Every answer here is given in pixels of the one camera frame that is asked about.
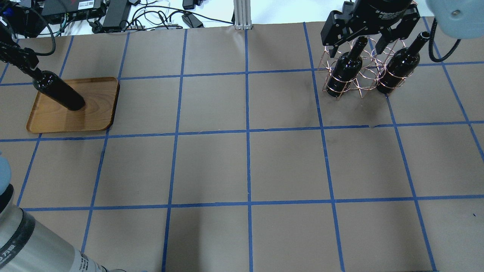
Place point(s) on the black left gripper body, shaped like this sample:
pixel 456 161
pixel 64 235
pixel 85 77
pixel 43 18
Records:
pixel 15 54

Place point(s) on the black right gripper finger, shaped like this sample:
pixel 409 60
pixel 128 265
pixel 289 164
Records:
pixel 385 39
pixel 334 42

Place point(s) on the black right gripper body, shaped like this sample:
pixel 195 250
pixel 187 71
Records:
pixel 380 8

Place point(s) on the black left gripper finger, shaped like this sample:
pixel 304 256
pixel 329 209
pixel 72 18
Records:
pixel 33 71

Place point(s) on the dark wine bottle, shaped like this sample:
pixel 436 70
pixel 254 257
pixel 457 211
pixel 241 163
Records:
pixel 51 85
pixel 346 69
pixel 401 65

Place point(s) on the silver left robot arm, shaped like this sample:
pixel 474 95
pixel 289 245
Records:
pixel 26 244

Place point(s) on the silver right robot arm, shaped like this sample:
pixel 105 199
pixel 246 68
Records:
pixel 459 19

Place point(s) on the wooden tray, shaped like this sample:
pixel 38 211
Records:
pixel 100 95

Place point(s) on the copper wire bottle basket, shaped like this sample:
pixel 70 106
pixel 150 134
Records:
pixel 372 67

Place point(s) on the aluminium frame post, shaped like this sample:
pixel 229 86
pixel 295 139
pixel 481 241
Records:
pixel 242 15

